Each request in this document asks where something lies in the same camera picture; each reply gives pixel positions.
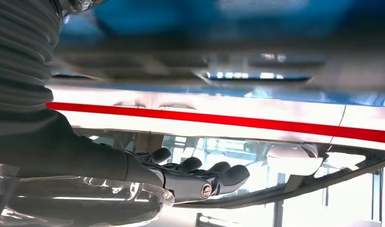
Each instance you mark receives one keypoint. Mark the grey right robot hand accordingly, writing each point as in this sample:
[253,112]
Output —
[70,163]

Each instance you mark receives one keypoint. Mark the white car with red stripe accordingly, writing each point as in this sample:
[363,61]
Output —
[211,103]

